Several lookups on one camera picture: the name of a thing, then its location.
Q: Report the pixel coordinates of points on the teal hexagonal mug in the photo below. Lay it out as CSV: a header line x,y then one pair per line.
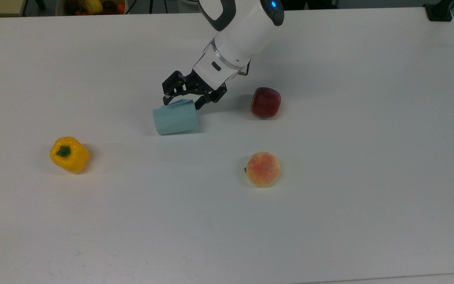
x,y
176,117

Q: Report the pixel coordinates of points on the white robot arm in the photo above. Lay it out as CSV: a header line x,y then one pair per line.
x,y
242,27

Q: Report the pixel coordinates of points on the yellow bell pepper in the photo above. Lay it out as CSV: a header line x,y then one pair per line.
x,y
70,155

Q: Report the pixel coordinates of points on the box of toy fruit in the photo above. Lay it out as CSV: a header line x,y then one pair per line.
x,y
93,7

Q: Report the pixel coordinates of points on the black camera stand base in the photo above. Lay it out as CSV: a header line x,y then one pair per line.
x,y
439,10

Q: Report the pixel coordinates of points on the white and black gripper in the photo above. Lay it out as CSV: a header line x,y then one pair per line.
x,y
211,73

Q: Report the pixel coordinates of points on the pale pink yellow peach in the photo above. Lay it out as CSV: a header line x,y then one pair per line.
x,y
263,169

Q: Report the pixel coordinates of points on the dark red apple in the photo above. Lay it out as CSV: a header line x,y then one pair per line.
x,y
266,102

